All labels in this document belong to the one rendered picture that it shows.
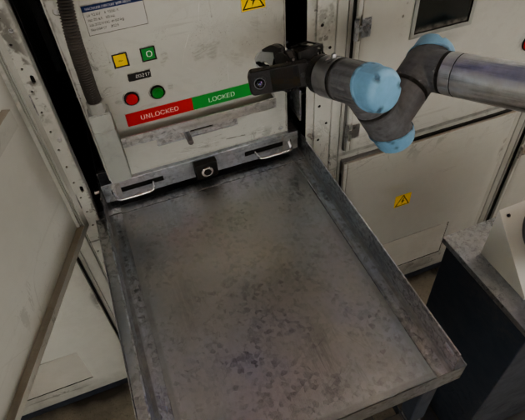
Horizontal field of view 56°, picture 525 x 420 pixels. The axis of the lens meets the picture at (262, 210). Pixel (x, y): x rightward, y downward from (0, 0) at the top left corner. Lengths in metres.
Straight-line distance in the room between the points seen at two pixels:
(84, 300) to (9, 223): 0.53
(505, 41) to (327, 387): 1.04
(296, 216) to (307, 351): 0.37
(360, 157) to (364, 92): 0.69
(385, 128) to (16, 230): 0.73
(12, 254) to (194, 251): 0.39
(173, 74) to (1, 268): 0.54
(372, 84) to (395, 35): 0.50
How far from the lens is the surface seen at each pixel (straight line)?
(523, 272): 1.31
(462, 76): 0.91
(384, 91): 0.82
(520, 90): 0.87
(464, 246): 1.37
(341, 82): 0.85
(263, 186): 1.32
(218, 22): 1.15
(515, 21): 1.54
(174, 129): 1.20
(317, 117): 1.33
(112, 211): 1.34
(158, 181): 1.33
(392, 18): 1.27
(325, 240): 1.19
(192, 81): 1.19
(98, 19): 1.09
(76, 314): 1.59
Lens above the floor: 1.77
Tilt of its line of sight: 47 degrees down
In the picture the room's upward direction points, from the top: 4 degrees counter-clockwise
